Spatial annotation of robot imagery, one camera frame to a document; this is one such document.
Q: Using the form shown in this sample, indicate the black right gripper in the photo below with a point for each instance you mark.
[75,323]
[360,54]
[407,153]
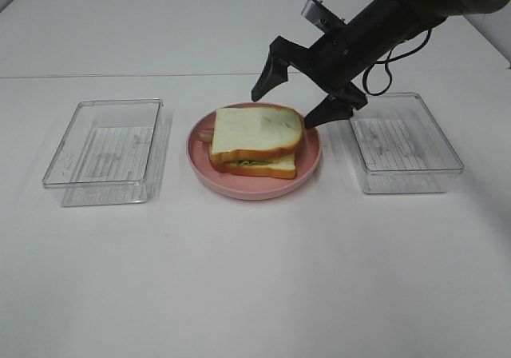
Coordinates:
[342,54]

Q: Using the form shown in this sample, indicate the bread slice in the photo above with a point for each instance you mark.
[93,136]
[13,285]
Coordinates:
[284,168]
[255,133]

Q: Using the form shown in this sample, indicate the green lettuce leaf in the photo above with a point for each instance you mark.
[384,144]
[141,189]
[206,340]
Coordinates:
[246,162]

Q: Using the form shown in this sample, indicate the bacon strip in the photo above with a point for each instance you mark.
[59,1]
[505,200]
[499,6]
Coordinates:
[205,135]

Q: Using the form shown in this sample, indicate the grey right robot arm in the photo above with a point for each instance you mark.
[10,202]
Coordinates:
[358,96]

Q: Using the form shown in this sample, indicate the pink round plate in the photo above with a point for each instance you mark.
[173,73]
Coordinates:
[307,158]

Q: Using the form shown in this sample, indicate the clear plastic tray right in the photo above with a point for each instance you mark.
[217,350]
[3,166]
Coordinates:
[397,147]

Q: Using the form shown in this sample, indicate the clear plastic tray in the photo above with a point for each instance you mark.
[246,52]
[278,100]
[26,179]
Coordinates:
[110,154]
[397,147]

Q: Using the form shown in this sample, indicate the clear plastic tray left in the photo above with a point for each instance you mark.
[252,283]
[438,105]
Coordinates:
[110,154]

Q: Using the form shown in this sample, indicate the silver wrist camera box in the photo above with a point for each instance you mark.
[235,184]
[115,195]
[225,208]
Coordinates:
[321,17]

